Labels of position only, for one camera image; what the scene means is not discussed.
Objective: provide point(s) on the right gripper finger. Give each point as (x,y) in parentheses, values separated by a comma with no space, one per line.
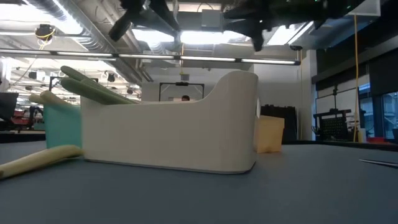
(258,39)
(248,20)

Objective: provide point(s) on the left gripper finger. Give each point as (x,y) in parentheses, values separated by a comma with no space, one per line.
(163,12)
(124,18)

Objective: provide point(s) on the teal green plastic bin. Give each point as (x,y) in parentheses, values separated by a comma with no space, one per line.
(62,127)

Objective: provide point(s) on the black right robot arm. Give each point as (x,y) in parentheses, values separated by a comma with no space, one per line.
(342,6)

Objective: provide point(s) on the grey ceiling unit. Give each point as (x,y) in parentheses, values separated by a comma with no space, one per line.
(212,19)

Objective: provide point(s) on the long LED light bar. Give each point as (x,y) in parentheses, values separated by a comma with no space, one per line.
(208,58)

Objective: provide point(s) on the small grey hanging box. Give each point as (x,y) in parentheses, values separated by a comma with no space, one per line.
(185,77)

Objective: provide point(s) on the person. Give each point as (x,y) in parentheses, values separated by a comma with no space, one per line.
(185,98)

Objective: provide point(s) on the black folded panels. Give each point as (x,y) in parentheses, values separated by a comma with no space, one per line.
(290,124)

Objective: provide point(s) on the orange plastic bin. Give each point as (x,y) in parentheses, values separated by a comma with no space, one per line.
(269,133)

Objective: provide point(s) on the black perforated cart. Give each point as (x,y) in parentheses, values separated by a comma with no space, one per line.
(332,127)

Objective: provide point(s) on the white plastic bin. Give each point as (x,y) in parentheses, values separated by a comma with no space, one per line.
(171,133)

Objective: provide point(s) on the black office chair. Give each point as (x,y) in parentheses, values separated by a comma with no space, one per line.
(7,105)

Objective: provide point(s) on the red box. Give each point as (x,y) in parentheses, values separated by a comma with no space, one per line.
(376,140)

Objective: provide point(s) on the black background rig frame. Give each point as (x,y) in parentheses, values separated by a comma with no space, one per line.
(182,83)

